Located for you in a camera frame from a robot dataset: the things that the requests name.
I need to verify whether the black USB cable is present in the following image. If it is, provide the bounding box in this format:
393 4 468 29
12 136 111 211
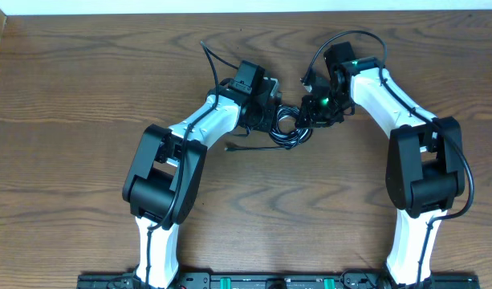
224 104 314 153

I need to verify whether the white cable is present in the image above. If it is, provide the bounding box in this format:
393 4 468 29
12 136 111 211
274 110 299 140

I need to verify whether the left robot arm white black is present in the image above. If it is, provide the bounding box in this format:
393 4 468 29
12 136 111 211
122 61 282 288

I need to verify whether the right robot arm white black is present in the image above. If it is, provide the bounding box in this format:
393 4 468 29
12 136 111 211
295 42 466 288

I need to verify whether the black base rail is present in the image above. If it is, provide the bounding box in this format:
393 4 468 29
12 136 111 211
76 272 482 289

